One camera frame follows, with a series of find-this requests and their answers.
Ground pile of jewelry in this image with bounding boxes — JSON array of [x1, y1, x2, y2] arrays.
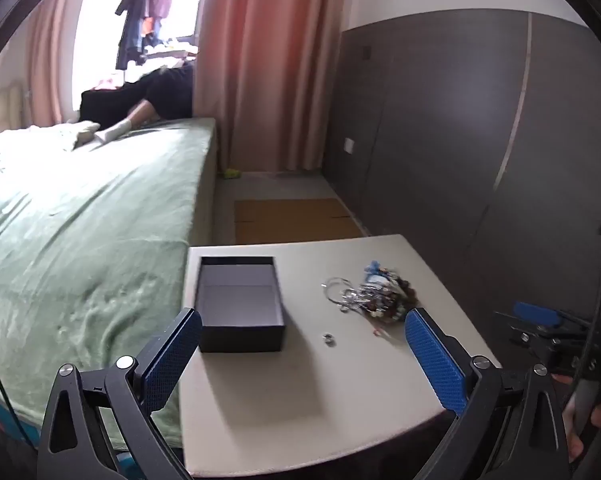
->
[[321, 259, 421, 325]]

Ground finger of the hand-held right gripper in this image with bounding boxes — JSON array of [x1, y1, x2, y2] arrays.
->
[[494, 302, 593, 366]]

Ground black box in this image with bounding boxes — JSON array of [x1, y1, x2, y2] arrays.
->
[[196, 256, 287, 354]]

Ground hanging dark clothes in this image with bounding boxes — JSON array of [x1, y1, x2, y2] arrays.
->
[[115, 0, 174, 71]]

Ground narrow pink curtain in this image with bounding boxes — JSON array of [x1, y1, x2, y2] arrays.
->
[[25, 2, 88, 128]]

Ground grey wardrobe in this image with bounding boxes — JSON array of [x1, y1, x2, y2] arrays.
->
[[323, 8, 601, 321]]

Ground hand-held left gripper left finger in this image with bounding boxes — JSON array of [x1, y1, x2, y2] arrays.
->
[[37, 307, 204, 480]]

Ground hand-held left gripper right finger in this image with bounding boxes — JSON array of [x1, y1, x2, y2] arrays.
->
[[404, 307, 571, 480]]

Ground wide pink curtain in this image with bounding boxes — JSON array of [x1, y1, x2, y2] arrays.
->
[[195, 0, 353, 173]]

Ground green blanket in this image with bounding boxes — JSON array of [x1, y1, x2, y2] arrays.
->
[[0, 119, 216, 453]]

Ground person's right hand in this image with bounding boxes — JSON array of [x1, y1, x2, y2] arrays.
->
[[550, 372, 601, 463]]

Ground flat cardboard sheet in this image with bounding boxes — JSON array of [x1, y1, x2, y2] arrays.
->
[[234, 198, 366, 245]]

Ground beige headboard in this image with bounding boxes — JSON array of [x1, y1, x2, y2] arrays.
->
[[0, 82, 24, 143]]

